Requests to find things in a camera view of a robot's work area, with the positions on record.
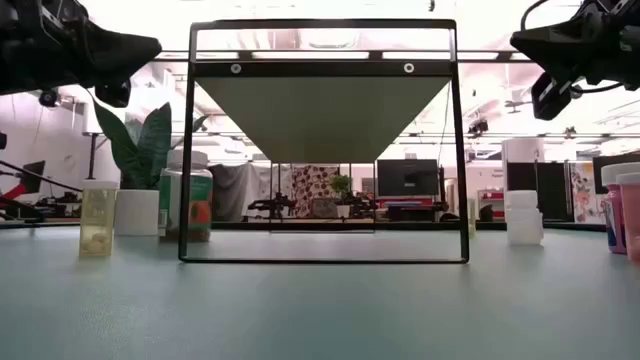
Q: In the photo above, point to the wooden board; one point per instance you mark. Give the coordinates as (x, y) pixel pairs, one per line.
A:
(322, 120)

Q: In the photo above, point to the pink pill vial white cap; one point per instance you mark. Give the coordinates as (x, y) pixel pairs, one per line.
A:
(631, 225)

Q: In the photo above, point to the yellow pill vial white cap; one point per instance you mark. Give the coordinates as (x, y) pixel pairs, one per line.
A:
(97, 220)
(472, 220)

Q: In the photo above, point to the white plastic medicine bottle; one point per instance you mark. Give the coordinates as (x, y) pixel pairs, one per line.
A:
(523, 220)

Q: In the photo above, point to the grey hanging cloth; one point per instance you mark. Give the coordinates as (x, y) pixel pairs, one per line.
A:
(240, 190)

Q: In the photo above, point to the black cabinet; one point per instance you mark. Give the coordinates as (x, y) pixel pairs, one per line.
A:
(552, 190)

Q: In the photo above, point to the small black monitor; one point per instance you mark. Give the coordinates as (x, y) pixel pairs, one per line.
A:
(33, 176)

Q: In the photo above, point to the black aluminium table frame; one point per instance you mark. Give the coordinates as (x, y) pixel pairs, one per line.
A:
(550, 226)

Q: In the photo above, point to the black ceiling camera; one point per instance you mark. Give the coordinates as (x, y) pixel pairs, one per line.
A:
(48, 98)

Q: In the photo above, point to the small green background plant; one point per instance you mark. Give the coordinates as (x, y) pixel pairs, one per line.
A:
(341, 187)

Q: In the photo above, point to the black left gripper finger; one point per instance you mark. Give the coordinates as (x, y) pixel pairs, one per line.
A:
(115, 55)

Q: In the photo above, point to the green table mat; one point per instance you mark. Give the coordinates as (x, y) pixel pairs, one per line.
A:
(320, 310)

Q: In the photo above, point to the large gummy bottle white cap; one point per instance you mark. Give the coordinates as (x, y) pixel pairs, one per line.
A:
(200, 200)

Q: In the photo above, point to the floral patterned cloth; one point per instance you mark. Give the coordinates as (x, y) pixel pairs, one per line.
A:
(582, 195)

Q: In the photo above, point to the black background robot arm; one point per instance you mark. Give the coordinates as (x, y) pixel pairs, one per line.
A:
(272, 206)

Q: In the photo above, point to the pink medicine bottle white cap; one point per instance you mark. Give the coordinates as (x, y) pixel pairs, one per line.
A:
(611, 200)

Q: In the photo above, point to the black background monitor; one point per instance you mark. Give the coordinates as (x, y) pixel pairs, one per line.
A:
(407, 177)

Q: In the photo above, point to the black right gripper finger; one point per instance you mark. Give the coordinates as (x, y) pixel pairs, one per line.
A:
(560, 47)

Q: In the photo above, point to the white round column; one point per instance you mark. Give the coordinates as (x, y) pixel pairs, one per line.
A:
(522, 150)

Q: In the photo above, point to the brown spotted cloth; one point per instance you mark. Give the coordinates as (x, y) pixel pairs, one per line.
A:
(312, 185)

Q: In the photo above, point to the snake plant in white pot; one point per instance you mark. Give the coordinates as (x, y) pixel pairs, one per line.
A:
(137, 210)

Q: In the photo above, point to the black overhead light bar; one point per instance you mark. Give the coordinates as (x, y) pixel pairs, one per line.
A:
(375, 55)

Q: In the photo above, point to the black wide monitor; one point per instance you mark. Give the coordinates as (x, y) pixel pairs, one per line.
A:
(597, 172)

